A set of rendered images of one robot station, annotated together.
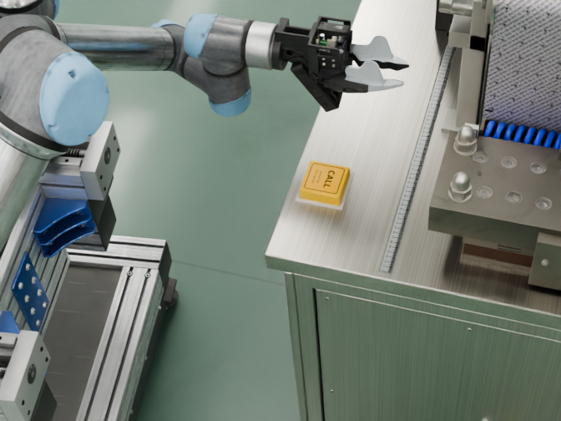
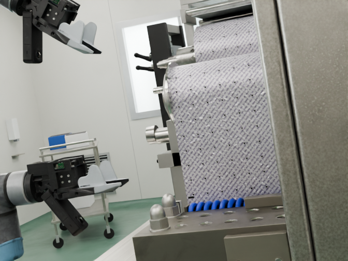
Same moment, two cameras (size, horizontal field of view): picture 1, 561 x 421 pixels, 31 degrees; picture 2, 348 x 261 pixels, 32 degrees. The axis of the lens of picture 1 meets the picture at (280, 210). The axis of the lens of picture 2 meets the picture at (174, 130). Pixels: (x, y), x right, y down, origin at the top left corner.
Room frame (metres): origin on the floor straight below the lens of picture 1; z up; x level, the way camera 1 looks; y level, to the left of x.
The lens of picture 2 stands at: (-0.07, -0.26, 1.26)
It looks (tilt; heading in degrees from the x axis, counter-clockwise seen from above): 4 degrees down; 356
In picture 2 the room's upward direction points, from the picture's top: 9 degrees counter-clockwise
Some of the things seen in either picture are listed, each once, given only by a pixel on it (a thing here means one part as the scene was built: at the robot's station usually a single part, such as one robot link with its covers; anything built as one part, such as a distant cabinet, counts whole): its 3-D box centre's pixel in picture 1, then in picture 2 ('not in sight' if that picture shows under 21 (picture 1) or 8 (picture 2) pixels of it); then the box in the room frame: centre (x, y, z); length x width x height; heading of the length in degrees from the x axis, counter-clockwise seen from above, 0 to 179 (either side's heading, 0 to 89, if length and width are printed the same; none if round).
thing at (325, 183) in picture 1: (325, 182); not in sight; (1.11, -0.08, 0.91); 0.07 x 0.07 x 0.02; 68
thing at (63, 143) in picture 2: not in sight; (77, 184); (5.98, 0.40, 0.51); 0.91 x 0.58 x 1.02; 2
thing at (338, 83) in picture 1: (345, 78); (78, 191); (1.18, -0.12, 1.09); 0.09 x 0.05 x 0.02; 59
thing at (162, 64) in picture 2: not in sight; (169, 63); (1.44, -0.37, 1.33); 0.06 x 0.03 x 0.03; 68
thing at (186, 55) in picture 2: not in sight; (191, 59); (1.42, -0.43, 1.33); 0.06 x 0.06 x 0.06; 68
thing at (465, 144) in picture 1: (466, 137); (169, 205); (1.06, -0.30, 1.05); 0.04 x 0.04 x 0.04
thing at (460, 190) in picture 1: (461, 184); (158, 217); (0.97, -0.27, 1.05); 0.04 x 0.04 x 0.04
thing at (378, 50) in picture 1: (381, 50); (107, 173); (1.21, -0.19, 1.11); 0.09 x 0.03 x 0.06; 77
